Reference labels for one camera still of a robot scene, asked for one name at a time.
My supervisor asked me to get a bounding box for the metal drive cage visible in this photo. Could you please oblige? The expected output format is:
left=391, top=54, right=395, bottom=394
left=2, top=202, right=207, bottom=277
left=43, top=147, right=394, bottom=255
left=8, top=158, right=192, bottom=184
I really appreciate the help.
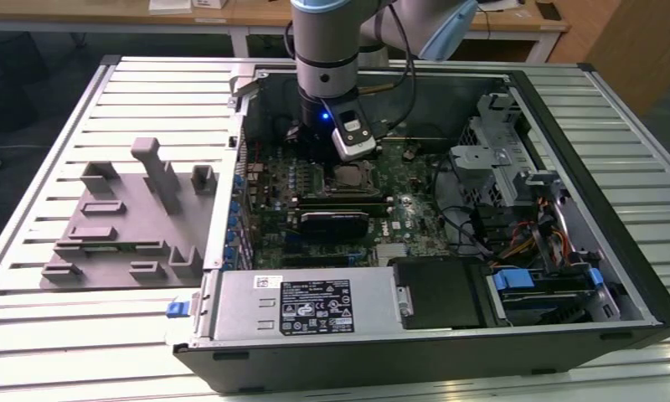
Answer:
left=448, top=94, right=542, bottom=210

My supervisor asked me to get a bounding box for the blue case latch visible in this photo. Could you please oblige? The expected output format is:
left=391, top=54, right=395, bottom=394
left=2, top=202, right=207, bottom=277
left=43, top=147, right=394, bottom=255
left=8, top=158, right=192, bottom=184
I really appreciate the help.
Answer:
left=166, top=295, right=194, bottom=319

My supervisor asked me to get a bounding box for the gray parts rack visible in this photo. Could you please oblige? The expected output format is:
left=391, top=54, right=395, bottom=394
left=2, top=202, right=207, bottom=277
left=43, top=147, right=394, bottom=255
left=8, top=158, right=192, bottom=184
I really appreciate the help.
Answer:
left=38, top=137, right=219, bottom=291

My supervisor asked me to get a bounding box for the blue disk carrier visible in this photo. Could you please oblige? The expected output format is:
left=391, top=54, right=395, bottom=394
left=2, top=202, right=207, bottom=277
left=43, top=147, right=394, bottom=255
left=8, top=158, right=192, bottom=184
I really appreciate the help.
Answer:
left=494, top=270, right=536, bottom=290

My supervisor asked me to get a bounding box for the green motherboard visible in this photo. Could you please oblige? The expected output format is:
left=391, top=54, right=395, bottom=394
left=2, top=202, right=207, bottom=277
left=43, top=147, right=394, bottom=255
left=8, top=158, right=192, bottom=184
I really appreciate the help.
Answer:
left=238, top=136, right=480, bottom=271

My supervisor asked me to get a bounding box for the silver power supply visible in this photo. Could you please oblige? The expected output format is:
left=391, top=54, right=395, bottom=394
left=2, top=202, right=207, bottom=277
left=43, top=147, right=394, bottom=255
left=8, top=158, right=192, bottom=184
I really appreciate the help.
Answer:
left=208, top=267, right=403, bottom=341

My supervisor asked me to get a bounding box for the copper-tipped black cable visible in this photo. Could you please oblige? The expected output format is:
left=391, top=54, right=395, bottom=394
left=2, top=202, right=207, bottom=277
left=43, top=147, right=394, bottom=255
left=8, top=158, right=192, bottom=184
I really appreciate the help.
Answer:
left=358, top=0, right=419, bottom=136

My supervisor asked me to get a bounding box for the CPU socket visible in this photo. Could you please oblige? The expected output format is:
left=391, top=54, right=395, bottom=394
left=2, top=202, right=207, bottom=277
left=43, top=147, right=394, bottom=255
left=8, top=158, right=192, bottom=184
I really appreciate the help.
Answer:
left=318, top=160, right=382, bottom=198

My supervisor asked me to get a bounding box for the green RAM stick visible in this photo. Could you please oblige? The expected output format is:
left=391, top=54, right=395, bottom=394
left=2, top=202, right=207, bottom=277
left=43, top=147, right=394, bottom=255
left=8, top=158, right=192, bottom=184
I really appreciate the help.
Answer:
left=79, top=244, right=143, bottom=254

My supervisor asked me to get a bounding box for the wooden cabinet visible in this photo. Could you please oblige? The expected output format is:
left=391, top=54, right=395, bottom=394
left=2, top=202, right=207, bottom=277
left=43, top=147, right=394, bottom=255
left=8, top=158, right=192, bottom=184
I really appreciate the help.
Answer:
left=548, top=0, right=670, bottom=121

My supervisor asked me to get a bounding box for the black PC case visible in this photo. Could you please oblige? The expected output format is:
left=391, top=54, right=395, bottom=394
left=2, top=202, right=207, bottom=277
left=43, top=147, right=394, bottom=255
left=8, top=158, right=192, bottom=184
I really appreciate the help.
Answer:
left=168, top=61, right=670, bottom=394

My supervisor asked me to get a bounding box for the orange yellow wire bundle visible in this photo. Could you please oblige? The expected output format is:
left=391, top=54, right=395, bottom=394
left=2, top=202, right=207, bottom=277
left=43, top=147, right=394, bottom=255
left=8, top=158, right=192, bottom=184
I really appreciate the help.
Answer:
left=500, top=199, right=571, bottom=269

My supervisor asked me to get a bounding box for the wooden desk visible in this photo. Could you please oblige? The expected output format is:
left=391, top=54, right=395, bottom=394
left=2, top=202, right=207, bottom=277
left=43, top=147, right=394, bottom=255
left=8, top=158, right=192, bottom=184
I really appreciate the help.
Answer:
left=0, top=0, right=571, bottom=64

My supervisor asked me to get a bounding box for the black graphics card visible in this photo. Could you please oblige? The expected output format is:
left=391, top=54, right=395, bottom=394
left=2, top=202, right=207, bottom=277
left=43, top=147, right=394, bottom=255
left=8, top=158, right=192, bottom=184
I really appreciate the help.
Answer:
left=295, top=210, right=370, bottom=240

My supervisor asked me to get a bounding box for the black plastic shroud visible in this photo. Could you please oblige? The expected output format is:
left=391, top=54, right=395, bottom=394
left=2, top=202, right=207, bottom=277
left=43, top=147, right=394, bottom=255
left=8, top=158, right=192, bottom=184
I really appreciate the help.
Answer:
left=392, top=257, right=487, bottom=330

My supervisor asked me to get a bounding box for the black internal cable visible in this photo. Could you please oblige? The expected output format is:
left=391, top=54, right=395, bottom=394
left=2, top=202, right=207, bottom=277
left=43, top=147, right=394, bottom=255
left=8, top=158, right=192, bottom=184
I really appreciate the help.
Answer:
left=430, top=154, right=487, bottom=256

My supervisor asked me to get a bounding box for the silver CPU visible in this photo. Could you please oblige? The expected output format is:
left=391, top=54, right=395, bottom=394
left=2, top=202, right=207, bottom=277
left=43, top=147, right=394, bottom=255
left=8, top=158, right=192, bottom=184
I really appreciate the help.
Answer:
left=334, top=165, right=370, bottom=186

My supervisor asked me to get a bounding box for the black-faced wrist camera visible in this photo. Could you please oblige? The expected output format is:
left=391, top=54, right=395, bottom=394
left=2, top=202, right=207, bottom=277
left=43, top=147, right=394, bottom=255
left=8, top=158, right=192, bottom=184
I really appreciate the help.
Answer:
left=330, top=107, right=379, bottom=162

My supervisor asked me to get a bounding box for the metal socket cover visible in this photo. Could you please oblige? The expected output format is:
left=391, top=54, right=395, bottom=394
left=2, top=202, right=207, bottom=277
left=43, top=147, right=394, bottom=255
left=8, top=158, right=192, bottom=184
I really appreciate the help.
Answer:
left=320, top=162, right=382, bottom=197

